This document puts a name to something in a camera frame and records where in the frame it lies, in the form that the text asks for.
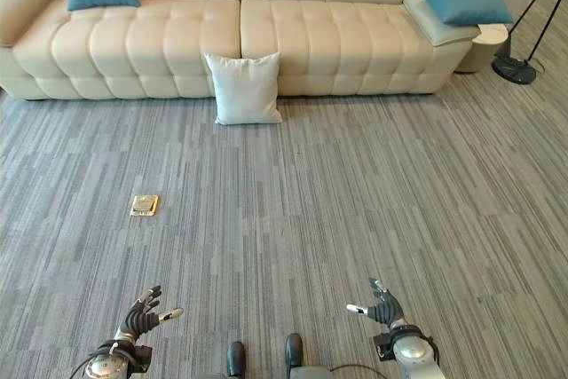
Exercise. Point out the brass floor outlet plate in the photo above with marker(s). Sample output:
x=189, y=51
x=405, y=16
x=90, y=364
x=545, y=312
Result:
x=144, y=205

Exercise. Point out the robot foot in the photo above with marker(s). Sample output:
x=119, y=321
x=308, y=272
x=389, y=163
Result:
x=294, y=352
x=235, y=359

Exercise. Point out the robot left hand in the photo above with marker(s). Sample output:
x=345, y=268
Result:
x=141, y=313

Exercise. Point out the black floor lamp stand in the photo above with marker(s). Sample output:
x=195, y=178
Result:
x=515, y=66

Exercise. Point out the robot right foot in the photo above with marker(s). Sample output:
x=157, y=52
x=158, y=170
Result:
x=294, y=352

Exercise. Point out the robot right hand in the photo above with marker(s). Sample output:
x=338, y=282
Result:
x=384, y=305

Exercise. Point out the round beige side table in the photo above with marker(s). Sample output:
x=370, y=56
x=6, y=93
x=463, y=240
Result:
x=483, y=48

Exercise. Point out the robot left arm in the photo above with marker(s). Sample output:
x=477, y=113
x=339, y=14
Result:
x=113, y=358

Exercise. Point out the white square cushion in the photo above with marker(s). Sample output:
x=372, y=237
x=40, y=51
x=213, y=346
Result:
x=245, y=88

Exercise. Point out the cream tufted leather sofa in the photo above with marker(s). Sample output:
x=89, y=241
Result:
x=231, y=28

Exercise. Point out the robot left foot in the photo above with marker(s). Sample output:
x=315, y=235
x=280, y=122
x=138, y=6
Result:
x=235, y=359

